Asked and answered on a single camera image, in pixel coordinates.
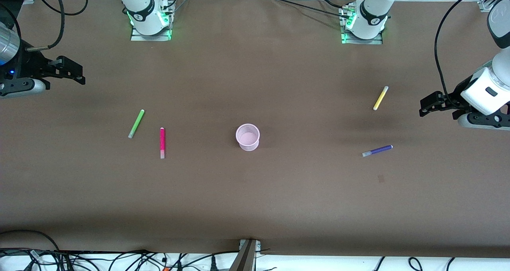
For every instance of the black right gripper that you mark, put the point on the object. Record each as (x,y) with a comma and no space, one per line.
(28,65)

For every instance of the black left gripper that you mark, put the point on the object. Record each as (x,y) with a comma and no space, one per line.
(449,102)

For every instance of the purple pen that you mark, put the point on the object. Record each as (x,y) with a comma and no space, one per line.
(377,150)

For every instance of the pink pen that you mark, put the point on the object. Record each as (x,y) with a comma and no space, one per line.
(162,142)

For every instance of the pink pen holder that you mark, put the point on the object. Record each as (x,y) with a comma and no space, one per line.
(248,137)

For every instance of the yellow pen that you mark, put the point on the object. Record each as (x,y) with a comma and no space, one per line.
(380,98)

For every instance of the green pen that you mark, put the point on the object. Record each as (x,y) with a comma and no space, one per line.
(136,123)

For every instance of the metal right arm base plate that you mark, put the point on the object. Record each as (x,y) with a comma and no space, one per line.
(151,37)

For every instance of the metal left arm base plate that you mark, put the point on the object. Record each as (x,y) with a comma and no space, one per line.
(360,41)

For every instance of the aluminium profile bracket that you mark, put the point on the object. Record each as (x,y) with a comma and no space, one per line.
(245,257)

